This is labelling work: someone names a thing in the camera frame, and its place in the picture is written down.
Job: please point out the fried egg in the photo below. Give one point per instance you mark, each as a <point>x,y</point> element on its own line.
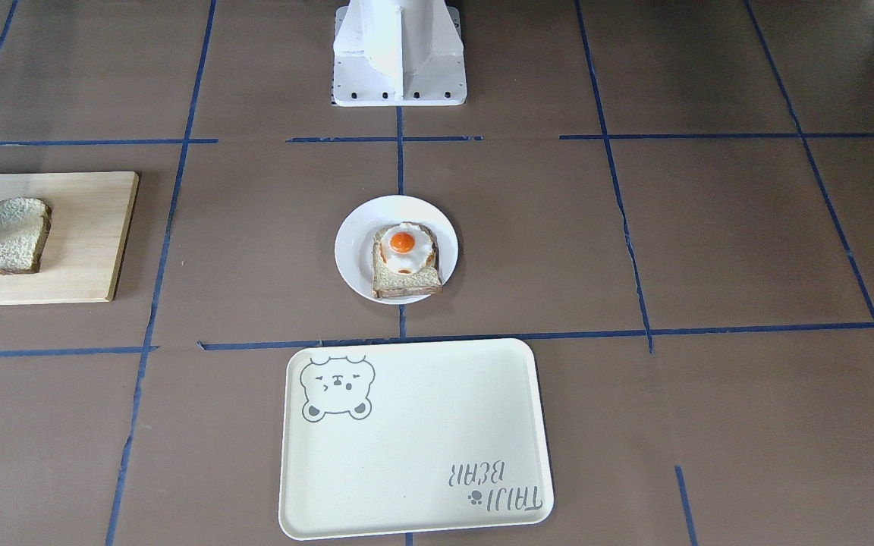
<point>407,248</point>

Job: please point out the cream bear tray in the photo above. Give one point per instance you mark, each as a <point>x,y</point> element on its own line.
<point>417,437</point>

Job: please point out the white round plate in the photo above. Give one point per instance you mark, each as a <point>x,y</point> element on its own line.
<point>354,241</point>

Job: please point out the white camera pole mount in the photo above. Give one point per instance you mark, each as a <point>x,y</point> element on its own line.
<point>398,53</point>

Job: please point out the wooden cutting board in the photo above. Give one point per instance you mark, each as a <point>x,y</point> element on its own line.
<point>81,248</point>

